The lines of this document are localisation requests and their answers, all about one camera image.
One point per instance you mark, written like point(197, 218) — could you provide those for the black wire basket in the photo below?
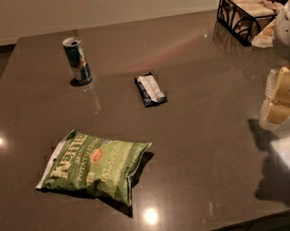
point(242, 26)

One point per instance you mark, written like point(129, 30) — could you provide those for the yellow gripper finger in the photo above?
point(276, 113)
point(281, 93)

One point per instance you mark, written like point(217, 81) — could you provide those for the white napkin stack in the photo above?
point(263, 11)

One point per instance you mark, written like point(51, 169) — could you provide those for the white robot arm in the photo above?
point(281, 45)

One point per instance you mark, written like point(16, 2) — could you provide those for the blue silver drink can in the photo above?
point(79, 66)

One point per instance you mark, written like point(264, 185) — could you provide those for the green jalapeno chips bag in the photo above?
point(93, 166)

